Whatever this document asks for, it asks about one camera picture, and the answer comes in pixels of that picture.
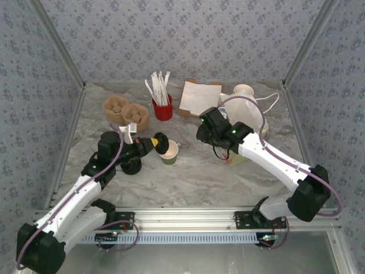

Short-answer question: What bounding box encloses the green paper coffee cup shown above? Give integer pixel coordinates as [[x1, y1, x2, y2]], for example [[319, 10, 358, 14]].
[[159, 139, 180, 166]]

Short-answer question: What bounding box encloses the stack of pulp cup carriers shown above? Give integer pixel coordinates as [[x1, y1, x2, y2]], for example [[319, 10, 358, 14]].
[[102, 95, 151, 132]]

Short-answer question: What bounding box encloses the white paper bag with handles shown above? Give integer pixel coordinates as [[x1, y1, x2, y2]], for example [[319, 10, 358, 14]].
[[218, 91, 281, 167]]

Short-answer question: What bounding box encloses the stack of black cup lids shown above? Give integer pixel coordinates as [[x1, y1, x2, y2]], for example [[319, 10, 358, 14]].
[[121, 158, 143, 175]]

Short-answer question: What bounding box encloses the stack of white napkins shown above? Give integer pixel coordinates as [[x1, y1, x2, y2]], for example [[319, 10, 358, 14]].
[[179, 81, 222, 117]]

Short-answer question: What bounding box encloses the red plastic bucket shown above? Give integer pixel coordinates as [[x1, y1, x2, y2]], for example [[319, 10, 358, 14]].
[[151, 93, 174, 122]]

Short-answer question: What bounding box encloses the brown cardboard napkin tray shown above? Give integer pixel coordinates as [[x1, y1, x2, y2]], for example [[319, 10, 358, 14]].
[[178, 79, 223, 118]]

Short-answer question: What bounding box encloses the stack of paper cups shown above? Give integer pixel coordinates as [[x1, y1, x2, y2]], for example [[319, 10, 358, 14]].
[[233, 84, 254, 98]]

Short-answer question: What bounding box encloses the white paper-wrapped straw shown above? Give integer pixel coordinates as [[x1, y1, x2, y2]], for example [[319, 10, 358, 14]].
[[159, 71, 168, 105], [151, 72, 162, 105], [162, 71, 171, 103], [144, 79, 160, 105], [155, 71, 165, 105]]

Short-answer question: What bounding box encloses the small circuit board with LED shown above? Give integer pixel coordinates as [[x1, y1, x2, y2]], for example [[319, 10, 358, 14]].
[[258, 233, 279, 248], [95, 232, 119, 243]]

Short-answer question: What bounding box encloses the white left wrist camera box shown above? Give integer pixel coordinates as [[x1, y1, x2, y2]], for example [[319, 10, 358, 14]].
[[119, 123, 139, 145]]

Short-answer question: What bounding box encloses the thin black right gripper cable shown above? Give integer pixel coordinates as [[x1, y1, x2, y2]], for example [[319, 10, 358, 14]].
[[212, 144, 230, 162]]

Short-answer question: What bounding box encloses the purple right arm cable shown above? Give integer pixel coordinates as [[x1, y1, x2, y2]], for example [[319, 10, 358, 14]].
[[218, 95, 342, 252]]

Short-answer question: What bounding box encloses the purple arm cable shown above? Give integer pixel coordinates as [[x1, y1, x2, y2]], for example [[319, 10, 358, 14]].
[[15, 124, 140, 271], [218, 95, 342, 252]]

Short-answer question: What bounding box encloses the aluminium table side rail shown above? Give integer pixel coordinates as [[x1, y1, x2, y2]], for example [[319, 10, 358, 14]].
[[44, 84, 88, 211], [281, 82, 313, 168]]

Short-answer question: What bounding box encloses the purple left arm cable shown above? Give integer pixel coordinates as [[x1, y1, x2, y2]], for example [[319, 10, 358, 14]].
[[15, 124, 140, 271]]

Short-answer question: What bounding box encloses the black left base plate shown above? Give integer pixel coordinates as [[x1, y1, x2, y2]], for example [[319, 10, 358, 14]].
[[112, 211, 135, 231]]

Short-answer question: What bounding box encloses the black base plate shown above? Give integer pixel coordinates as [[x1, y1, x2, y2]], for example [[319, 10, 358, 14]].
[[112, 211, 135, 231], [234, 210, 287, 230]]

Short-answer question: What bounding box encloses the aluminium mounting rail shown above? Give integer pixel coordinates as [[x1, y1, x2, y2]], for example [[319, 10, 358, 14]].
[[31, 207, 342, 231]]

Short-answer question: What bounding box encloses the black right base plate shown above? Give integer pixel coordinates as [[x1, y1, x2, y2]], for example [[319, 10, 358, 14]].
[[234, 210, 287, 230]]

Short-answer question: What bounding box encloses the slotted white cable duct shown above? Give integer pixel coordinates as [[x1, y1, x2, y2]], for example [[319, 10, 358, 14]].
[[81, 231, 282, 245]]

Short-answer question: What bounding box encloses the aluminium frame post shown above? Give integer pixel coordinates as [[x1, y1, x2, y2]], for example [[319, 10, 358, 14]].
[[281, 0, 340, 89], [28, 0, 87, 90]]

